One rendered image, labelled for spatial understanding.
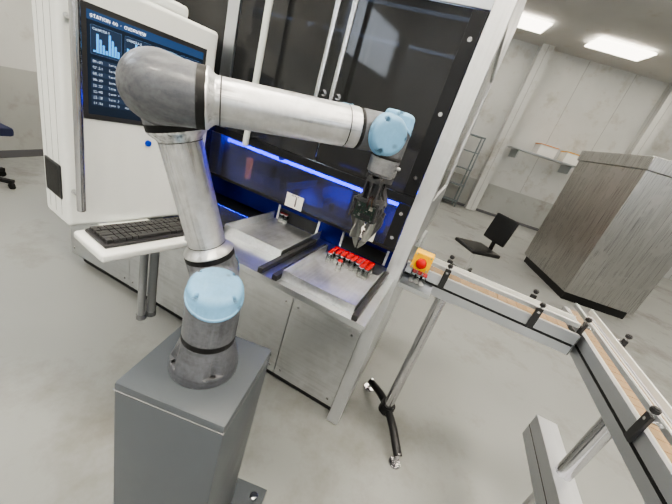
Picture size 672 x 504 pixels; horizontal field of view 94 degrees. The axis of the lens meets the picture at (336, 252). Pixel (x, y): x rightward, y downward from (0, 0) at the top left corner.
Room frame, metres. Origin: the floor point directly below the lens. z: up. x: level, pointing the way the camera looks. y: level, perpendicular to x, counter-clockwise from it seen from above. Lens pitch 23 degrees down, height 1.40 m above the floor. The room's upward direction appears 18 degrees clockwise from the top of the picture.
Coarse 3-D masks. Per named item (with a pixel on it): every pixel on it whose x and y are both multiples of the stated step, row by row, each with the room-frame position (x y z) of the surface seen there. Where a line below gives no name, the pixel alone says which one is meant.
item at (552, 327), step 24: (408, 264) 1.25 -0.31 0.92; (432, 264) 1.25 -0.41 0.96; (432, 288) 1.21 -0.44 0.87; (456, 288) 1.19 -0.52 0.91; (480, 288) 1.22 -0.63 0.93; (504, 288) 1.22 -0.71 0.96; (480, 312) 1.15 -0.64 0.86; (504, 312) 1.13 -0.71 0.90; (528, 312) 1.13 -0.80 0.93; (552, 312) 1.11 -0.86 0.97; (528, 336) 1.10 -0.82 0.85; (552, 336) 1.08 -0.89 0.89; (576, 336) 1.06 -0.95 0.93
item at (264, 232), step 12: (264, 216) 1.33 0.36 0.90; (228, 228) 1.08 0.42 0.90; (240, 228) 1.16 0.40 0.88; (252, 228) 1.20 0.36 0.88; (264, 228) 1.24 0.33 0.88; (276, 228) 1.28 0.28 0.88; (288, 228) 1.33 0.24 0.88; (252, 240) 1.05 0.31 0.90; (264, 240) 1.12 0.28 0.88; (276, 240) 1.16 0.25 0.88; (288, 240) 1.20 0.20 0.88; (300, 240) 1.24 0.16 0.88; (276, 252) 1.02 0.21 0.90
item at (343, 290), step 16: (320, 256) 1.14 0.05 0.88; (288, 272) 0.87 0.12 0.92; (304, 272) 0.97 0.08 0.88; (320, 272) 1.01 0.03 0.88; (336, 272) 1.05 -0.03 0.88; (352, 272) 1.09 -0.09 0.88; (304, 288) 0.85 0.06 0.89; (320, 288) 0.84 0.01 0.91; (336, 288) 0.93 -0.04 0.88; (352, 288) 0.96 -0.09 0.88; (368, 288) 0.94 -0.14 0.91; (336, 304) 0.82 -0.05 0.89; (352, 304) 0.81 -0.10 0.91
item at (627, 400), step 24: (576, 312) 1.30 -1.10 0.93; (600, 336) 1.03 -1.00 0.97; (576, 360) 1.01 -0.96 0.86; (600, 360) 0.92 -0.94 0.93; (624, 360) 0.98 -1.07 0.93; (600, 384) 0.84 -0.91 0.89; (624, 384) 0.82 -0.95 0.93; (648, 384) 0.81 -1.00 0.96; (600, 408) 0.78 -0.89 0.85; (624, 408) 0.71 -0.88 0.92; (648, 408) 0.69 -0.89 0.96; (624, 432) 0.66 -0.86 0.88; (648, 432) 0.63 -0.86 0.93; (624, 456) 0.62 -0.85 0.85; (648, 456) 0.58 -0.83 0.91; (648, 480) 0.54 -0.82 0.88
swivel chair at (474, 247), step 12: (504, 216) 3.93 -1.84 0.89; (492, 228) 3.98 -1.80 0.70; (504, 228) 3.82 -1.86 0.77; (516, 228) 3.72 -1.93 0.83; (456, 240) 3.90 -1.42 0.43; (468, 240) 3.95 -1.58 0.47; (492, 240) 3.87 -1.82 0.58; (504, 240) 3.72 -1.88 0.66; (480, 252) 3.60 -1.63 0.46; (492, 252) 3.74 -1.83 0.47; (468, 264) 3.80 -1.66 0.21
